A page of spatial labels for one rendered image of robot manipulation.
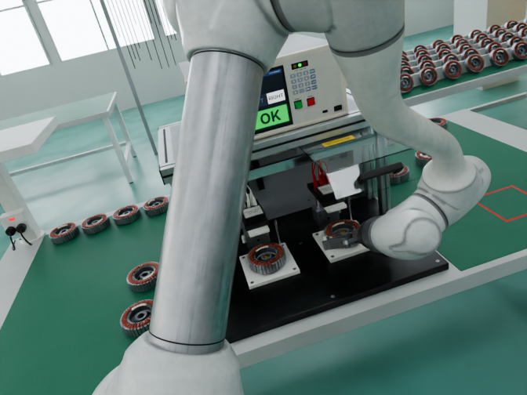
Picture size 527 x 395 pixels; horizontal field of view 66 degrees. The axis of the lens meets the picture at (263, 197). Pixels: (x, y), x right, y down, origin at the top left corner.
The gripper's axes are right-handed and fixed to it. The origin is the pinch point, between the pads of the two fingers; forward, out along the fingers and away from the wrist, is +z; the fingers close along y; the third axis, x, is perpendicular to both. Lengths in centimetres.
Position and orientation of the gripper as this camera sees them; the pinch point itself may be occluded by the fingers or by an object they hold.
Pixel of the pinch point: (347, 233)
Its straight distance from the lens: 121.0
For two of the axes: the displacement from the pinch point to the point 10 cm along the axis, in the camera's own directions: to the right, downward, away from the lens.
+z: -1.6, 0.8, 9.8
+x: -3.2, -9.5, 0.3
